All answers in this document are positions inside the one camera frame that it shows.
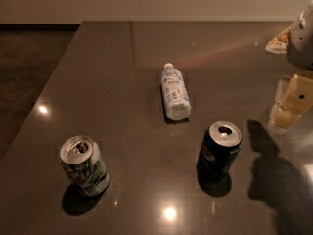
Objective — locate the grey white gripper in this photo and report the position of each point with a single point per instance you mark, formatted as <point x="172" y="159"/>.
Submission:
<point x="301" y="43"/>

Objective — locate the dark blue pepsi can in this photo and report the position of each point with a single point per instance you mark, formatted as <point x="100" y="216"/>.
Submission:
<point x="220" y="146"/>

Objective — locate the blue white plastic bottle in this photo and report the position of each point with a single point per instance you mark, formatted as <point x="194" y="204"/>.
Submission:
<point x="175" y="96"/>

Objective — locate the green white soda can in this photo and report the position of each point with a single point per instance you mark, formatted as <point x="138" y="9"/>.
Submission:
<point x="84" y="166"/>

